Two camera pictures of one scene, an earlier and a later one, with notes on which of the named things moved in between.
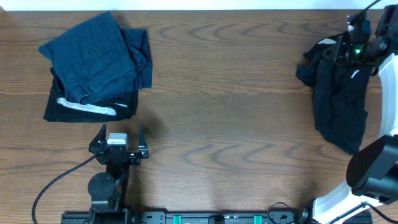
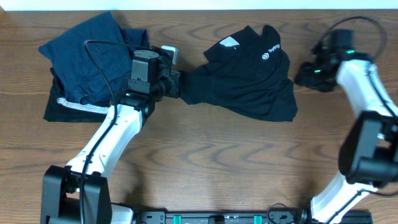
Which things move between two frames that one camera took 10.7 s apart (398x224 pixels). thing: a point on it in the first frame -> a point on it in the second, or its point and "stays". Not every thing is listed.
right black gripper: [337, 51] -> [306, 78]
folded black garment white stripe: [60, 110] stays
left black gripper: [134, 155] -> [175, 84]
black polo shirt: [341, 92] -> [245, 73]
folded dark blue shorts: [97, 60] stays
